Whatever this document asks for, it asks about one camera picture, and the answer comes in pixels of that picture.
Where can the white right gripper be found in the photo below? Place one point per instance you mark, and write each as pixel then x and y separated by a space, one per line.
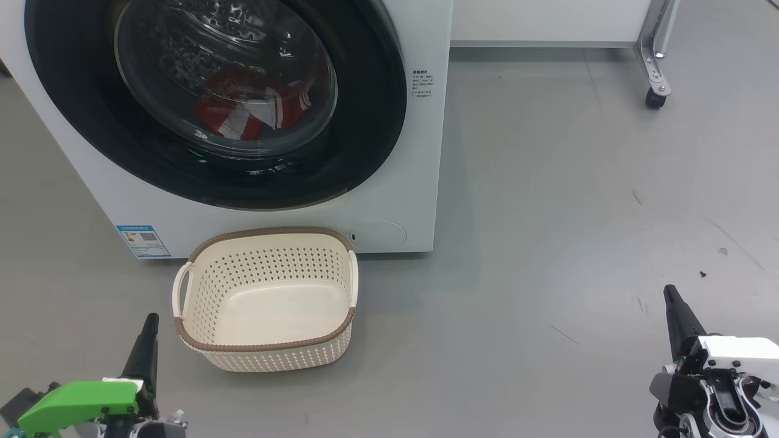
pixel 739 356

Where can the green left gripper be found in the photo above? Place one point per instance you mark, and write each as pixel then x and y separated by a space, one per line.
pixel 79 401

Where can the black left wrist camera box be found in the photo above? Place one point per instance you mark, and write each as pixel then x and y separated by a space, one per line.
pixel 21 404

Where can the red Bulls jersey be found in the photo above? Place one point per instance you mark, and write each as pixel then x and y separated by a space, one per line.
pixel 213 114

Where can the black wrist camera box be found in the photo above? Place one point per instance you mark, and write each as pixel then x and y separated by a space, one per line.
pixel 675 395
pixel 21 404

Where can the cream perforated laundry basket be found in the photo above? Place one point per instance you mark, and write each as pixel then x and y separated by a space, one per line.
pixel 274 359

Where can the black caster wheel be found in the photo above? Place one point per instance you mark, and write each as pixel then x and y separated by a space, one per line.
pixel 656 100

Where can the white panel on frame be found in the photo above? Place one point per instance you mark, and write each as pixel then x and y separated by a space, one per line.
pixel 548 18

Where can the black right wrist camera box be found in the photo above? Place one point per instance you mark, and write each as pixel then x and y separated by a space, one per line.
pixel 675 395

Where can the silver metal frame leg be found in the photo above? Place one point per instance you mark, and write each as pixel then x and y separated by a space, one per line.
pixel 654 61

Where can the black round glass washer door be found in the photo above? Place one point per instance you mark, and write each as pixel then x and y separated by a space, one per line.
pixel 365 121

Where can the blue energy label sticker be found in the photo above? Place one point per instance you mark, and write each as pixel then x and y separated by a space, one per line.
pixel 143 241

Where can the black text sticker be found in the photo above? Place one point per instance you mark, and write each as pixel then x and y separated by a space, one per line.
pixel 422 83

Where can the white front-load washing machine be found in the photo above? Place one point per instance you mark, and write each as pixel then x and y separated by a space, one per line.
pixel 395 201

